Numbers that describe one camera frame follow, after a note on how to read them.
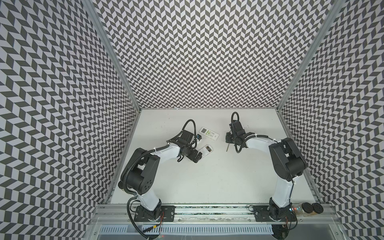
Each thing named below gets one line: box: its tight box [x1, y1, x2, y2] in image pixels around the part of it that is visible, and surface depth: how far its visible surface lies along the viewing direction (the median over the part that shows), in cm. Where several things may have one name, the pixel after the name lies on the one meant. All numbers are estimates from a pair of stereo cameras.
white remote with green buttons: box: [199, 126, 220, 141], surface depth 104 cm
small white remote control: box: [198, 144, 214, 158], surface depth 96 cm
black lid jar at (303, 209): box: [295, 202, 314, 217], surface depth 69 cm
